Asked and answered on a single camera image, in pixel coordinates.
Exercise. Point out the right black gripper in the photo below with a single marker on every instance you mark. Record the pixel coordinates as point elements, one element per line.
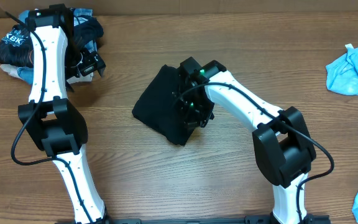
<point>189,121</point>

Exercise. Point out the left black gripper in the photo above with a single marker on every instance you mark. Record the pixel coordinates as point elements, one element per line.
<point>93,62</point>

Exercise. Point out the black t-shirt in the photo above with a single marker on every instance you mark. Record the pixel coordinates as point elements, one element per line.
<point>154,107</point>

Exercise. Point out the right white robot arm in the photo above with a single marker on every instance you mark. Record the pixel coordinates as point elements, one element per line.
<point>282,146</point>

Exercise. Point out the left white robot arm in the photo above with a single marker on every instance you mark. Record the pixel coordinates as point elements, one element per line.
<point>53,123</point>

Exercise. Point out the folded blue denim garment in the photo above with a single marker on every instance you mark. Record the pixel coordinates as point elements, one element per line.
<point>86,30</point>

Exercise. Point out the black orange patterned shirt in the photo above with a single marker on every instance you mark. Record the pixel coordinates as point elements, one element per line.
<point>16,48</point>

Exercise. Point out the folded cream white garment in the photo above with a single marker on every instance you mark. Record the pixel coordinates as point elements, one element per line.
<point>11,70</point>

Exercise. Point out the light blue garment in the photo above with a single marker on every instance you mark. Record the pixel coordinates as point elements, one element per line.
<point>342,74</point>

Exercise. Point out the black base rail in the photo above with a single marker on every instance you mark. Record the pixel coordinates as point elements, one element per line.
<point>250,219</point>

